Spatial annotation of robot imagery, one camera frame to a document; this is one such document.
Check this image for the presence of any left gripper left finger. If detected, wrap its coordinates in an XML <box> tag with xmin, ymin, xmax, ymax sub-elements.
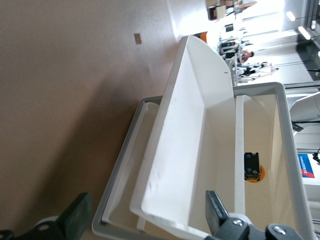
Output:
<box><xmin>0</xmin><ymin>192</ymin><xmax>93</xmax><ymax>240</ymax></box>

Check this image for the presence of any person in background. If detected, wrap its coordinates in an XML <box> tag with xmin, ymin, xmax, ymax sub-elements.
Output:
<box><xmin>239</xmin><ymin>49</ymin><xmax>257</xmax><ymax>64</ymax></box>

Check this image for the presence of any white drawer cabinet housing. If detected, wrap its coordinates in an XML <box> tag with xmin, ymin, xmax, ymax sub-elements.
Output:
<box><xmin>91</xmin><ymin>81</ymin><xmax>315</xmax><ymax>240</ymax></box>

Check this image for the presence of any background robot rig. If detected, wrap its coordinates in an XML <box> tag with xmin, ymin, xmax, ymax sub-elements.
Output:
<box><xmin>234</xmin><ymin>61</ymin><xmax>278</xmax><ymax>83</ymax></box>

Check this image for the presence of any cardboard box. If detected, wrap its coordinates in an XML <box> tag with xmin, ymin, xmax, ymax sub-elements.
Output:
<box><xmin>215</xmin><ymin>5</ymin><xmax>227</xmax><ymax>19</ymax></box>

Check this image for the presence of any blue red white banner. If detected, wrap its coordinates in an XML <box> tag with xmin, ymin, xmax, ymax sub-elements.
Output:
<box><xmin>297</xmin><ymin>152</ymin><xmax>320</xmax><ymax>179</ymax></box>

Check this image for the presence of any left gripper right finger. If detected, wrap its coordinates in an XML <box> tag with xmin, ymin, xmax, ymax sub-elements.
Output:
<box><xmin>205</xmin><ymin>190</ymin><xmax>313</xmax><ymax>240</ymax></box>

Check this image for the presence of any orange push button switch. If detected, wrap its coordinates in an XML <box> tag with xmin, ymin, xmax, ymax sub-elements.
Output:
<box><xmin>243</xmin><ymin>151</ymin><xmax>266</xmax><ymax>184</ymax></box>

